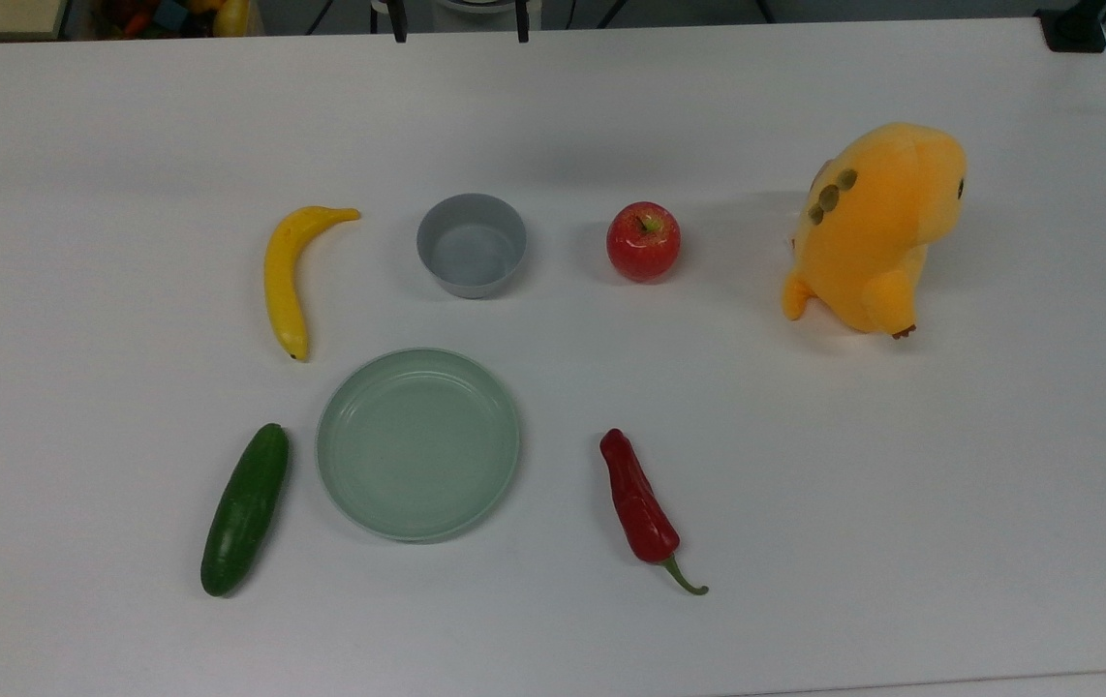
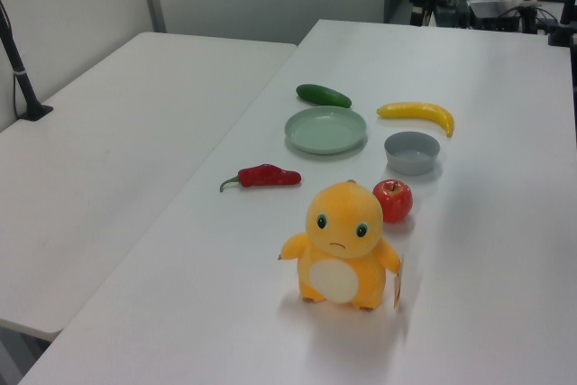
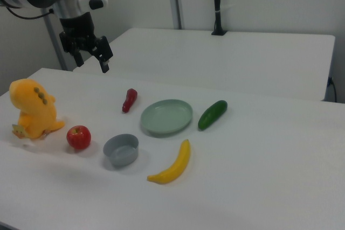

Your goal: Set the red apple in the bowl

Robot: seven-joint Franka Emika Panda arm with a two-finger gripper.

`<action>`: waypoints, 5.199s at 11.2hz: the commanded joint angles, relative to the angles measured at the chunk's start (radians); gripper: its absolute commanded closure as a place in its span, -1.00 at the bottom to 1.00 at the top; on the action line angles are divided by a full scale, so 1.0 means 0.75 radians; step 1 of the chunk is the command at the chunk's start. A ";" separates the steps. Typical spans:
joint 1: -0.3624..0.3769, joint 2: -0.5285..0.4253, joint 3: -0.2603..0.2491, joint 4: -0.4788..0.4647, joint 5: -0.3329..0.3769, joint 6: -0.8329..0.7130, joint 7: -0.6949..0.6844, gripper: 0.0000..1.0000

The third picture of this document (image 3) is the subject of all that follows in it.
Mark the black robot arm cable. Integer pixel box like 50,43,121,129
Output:
4,5,54,21

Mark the red apple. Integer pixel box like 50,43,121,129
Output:
66,125,92,150

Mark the orange plush dinosaur toy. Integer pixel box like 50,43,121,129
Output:
9,78,66,141

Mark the yellow banana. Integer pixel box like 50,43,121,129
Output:
147,138,191,185

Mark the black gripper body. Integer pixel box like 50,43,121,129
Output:
59,11,99,53

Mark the pale green plate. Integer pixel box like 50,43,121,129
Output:
140,99,194,135

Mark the green cucumber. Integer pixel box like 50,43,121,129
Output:
198,100,229,131

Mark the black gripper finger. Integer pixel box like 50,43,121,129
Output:
92,36,114,74
71,47,85,68

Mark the black cable at table edge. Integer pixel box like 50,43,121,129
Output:
327,76,338,103

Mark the grey bowl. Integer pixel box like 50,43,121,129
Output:
102,133,140,168

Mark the red chili pepper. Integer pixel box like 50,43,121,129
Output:
121,88,139,114

